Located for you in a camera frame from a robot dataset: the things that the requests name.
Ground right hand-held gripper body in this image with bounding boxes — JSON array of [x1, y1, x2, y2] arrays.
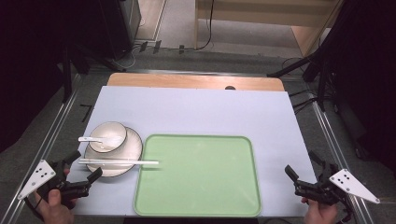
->
[[293, 162, 381, 207]]

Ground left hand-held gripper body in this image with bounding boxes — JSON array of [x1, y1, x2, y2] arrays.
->
[[17, 159, 92, 207]]

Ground person's left hand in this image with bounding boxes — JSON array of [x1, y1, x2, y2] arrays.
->
[[33, 168, 78, 224]]

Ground person's right hand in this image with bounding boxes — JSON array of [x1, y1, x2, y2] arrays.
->
[[300, 197, 339, 224]]

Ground white chopstick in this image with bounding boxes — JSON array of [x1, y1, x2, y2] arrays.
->
[[78, 160, 160, 166], [79, 158, 139, 162]]

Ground white ceramic spoon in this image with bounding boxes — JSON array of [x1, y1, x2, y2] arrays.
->
[[78, 135, 124, 148]]

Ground white bowl with dark rim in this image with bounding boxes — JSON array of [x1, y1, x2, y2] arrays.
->
[[89, 120, 128, 154]]

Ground white plate with dark rim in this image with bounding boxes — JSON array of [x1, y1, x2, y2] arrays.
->
[[83, 126, 144, 178]]

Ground black metal stand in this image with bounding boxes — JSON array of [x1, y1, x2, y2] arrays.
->
[[266, 50, 332, 113], [61, 43, 120, 105]]

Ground green tray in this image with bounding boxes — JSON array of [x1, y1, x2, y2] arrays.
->
[[133, 133, 262, 218]]

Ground pale lavender table sheet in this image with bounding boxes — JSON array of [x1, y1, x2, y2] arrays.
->
[[66, 86, 318, 218]]

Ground black cabinet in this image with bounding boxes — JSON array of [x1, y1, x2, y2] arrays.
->
[[98, 0, 143, 62]]

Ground light wooden desk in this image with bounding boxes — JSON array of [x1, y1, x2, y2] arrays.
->
[[193, 0, 345, 58]]

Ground aluminium frame rail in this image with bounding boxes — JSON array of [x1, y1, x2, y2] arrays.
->
[[0, 74, 82, 224], [309, 99, 376, 224]]

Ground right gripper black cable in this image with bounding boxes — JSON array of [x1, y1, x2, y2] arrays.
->
[[335, 197, 356, 224]]

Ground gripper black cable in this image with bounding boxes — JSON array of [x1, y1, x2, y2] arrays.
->
[[335, 197, 356, 224], [23, 195, 45, 222]]

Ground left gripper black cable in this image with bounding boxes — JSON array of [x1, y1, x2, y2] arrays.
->
[[23, 195, 45, 222]]

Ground black floor cables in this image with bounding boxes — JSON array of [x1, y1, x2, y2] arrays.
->
[[288, 88, 320, 116]]

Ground black hanging cable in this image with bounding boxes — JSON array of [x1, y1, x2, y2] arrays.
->
[[196, 0, 216, 51]]

